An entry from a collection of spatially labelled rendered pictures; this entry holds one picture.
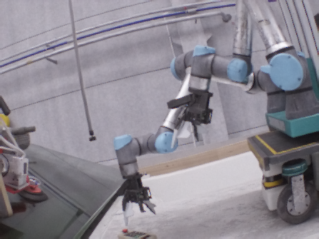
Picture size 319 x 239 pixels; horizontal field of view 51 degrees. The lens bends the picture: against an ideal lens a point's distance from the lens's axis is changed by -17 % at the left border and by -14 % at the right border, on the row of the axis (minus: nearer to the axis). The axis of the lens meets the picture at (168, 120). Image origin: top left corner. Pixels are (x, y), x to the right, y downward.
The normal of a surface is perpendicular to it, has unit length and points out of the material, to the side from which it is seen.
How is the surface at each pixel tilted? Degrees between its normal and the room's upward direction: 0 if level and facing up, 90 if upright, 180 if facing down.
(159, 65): 90
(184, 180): 90
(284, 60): 97
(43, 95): 90
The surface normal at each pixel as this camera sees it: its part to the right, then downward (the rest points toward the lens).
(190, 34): -0.03, 0.04
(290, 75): -0.45, 0.26
